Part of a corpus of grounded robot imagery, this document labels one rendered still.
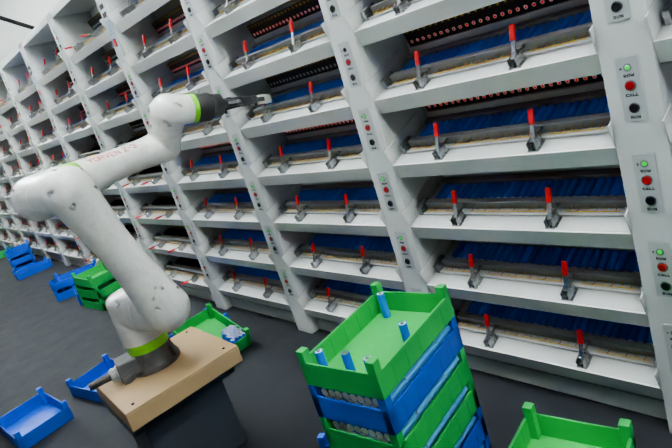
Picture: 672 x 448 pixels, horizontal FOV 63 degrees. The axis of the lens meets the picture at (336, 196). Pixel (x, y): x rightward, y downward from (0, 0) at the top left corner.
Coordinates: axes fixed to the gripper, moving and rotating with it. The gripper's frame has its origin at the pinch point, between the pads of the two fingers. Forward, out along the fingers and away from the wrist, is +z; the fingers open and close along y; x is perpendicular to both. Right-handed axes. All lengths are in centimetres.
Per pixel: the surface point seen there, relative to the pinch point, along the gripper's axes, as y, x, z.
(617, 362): 104, -81, 15
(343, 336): 67, -60, -37
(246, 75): -1.0, 8.8, -3.4
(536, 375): 81, -91, 17
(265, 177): -10.7, -27.6, 2.5
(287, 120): 13.7, -8.9, -0.8
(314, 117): 27.2, -9.8, -0.4
